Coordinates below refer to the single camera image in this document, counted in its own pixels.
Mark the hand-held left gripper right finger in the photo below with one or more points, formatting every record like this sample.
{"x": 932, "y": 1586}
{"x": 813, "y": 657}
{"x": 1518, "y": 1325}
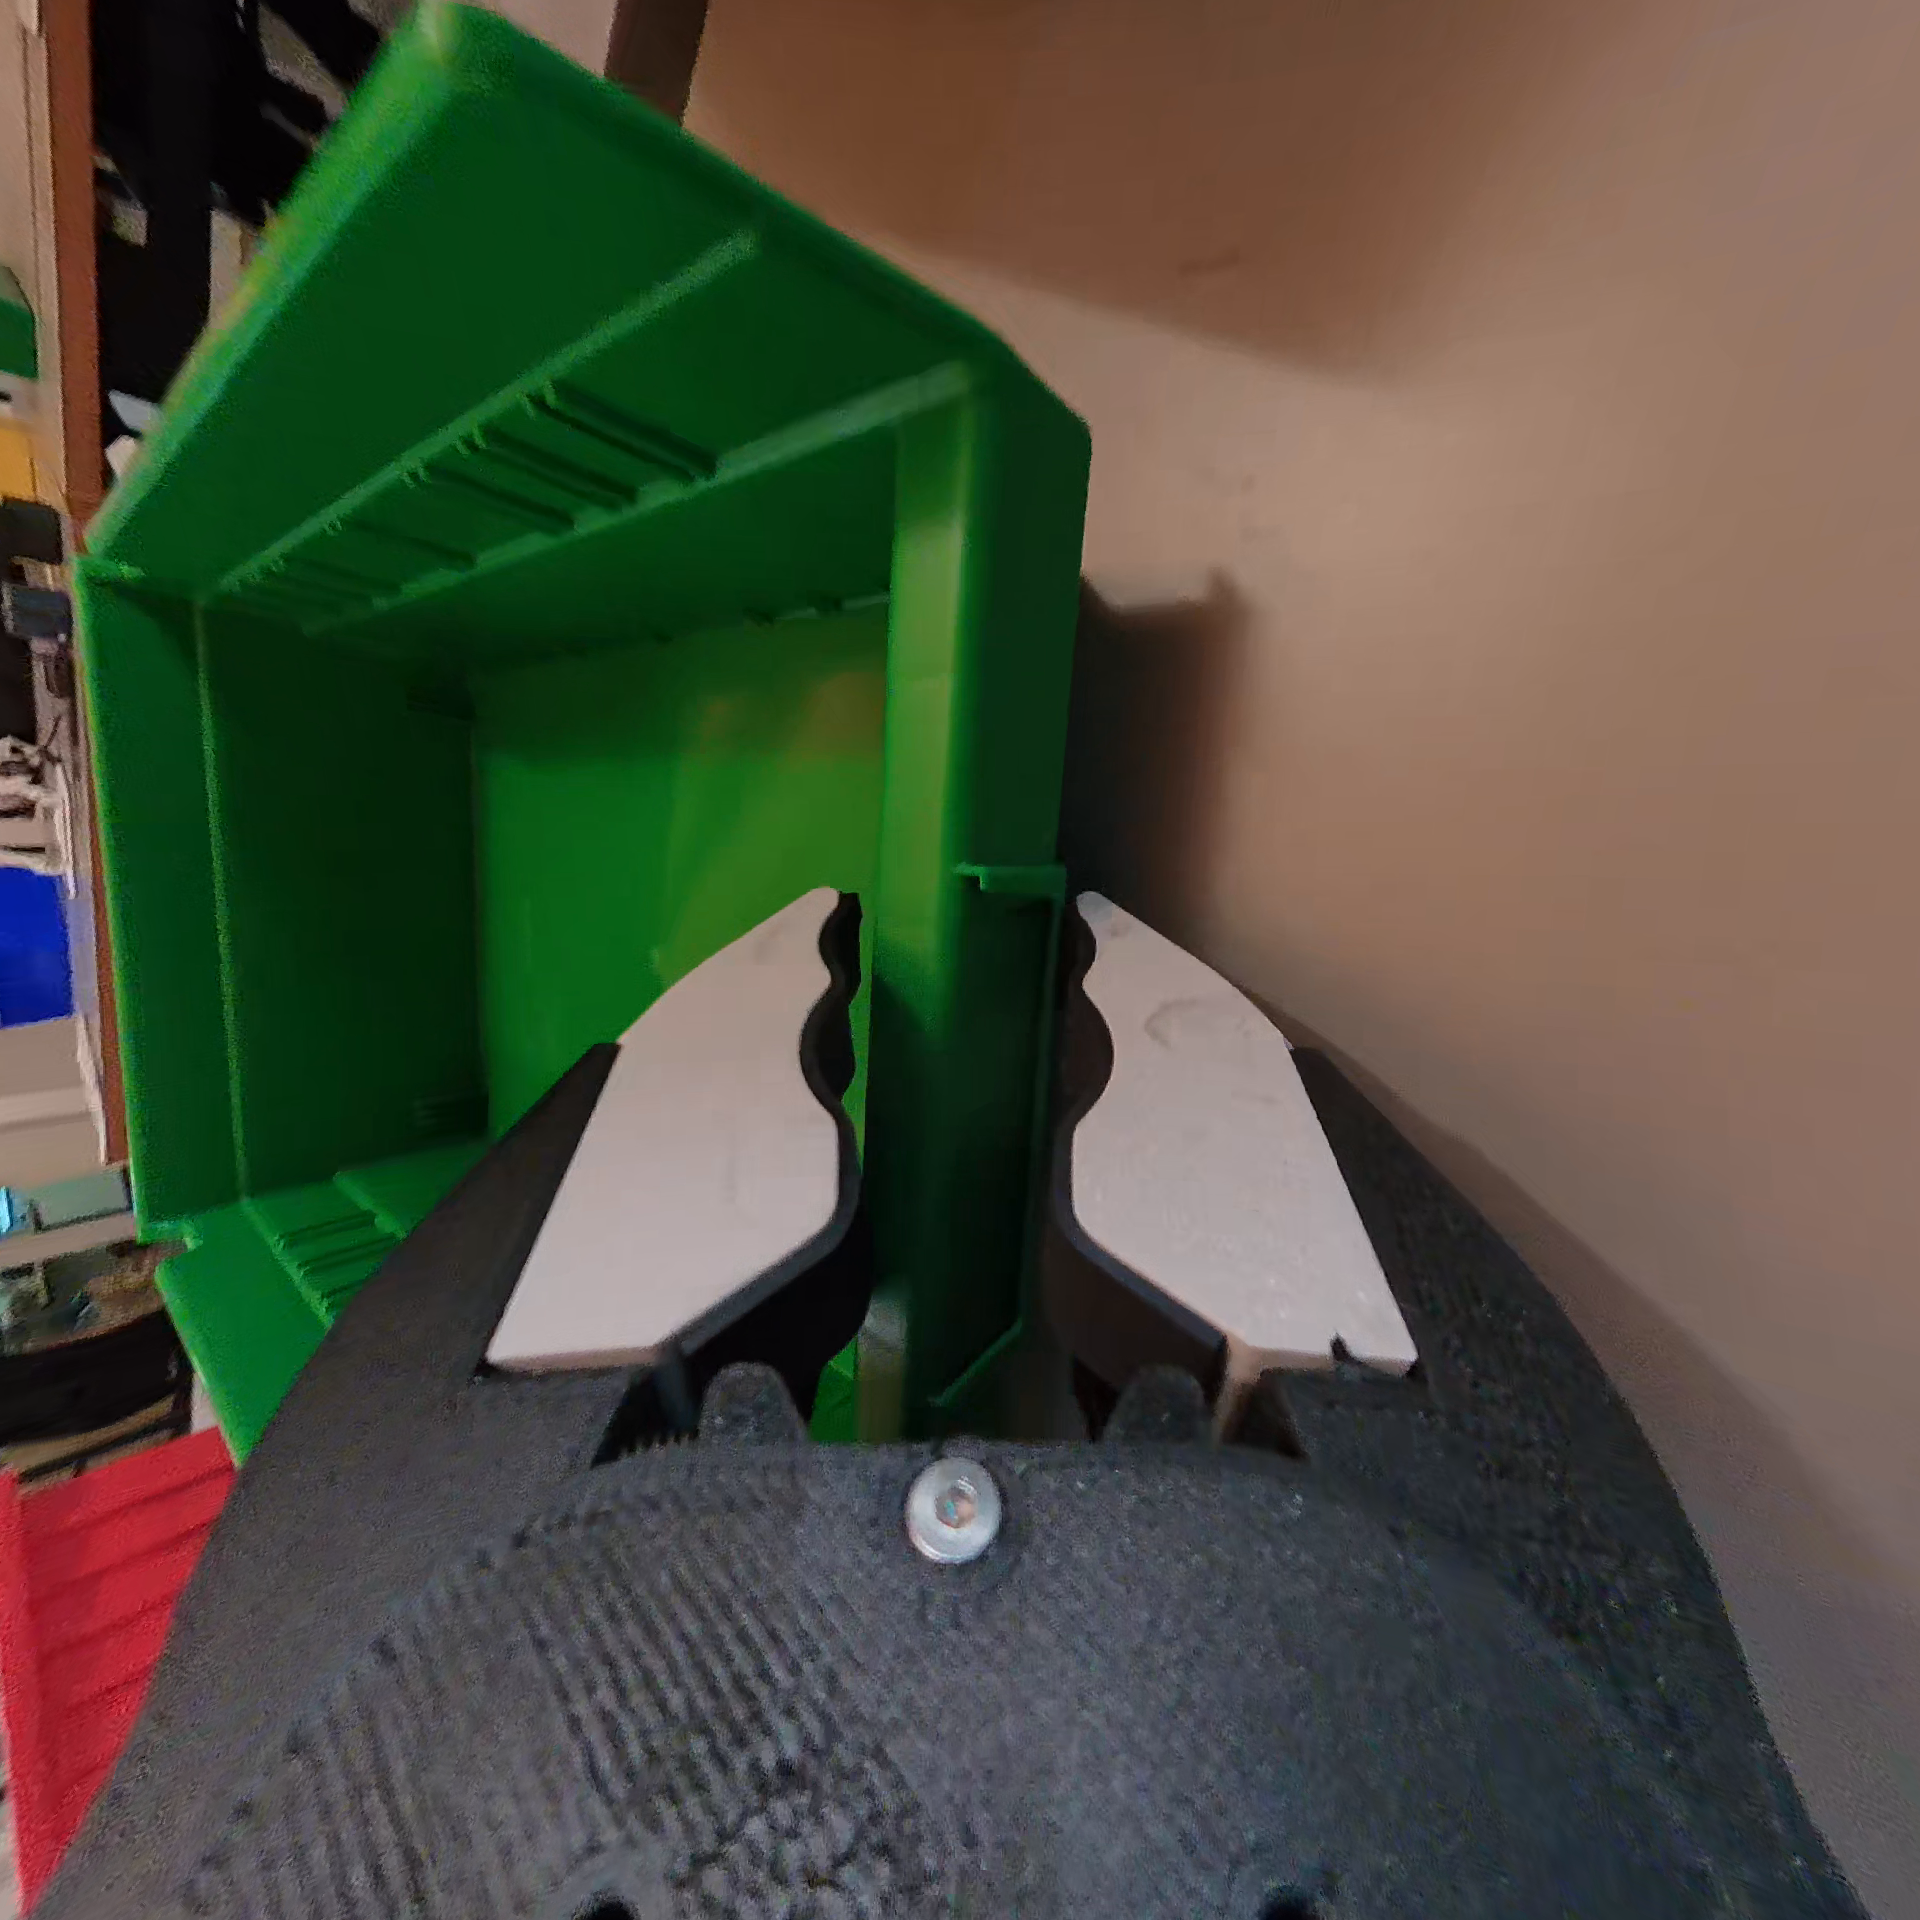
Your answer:
{"x": 1216, "y": 1168}

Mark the blue plastic bin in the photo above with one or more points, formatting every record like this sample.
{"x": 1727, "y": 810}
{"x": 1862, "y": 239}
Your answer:
{"x": 34, "y": 944}

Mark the green plastic bin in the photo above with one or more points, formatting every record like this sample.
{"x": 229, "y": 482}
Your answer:
{"x": 376, "y": 838}

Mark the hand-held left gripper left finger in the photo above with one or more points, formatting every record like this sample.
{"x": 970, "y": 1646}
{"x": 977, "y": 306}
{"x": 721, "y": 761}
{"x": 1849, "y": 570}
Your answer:
{"x": 705, "y": 1139}

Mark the red plastic bin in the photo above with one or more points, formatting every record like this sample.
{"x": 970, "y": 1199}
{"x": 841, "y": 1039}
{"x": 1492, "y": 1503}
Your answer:
{"x": 90, "y": 1589}

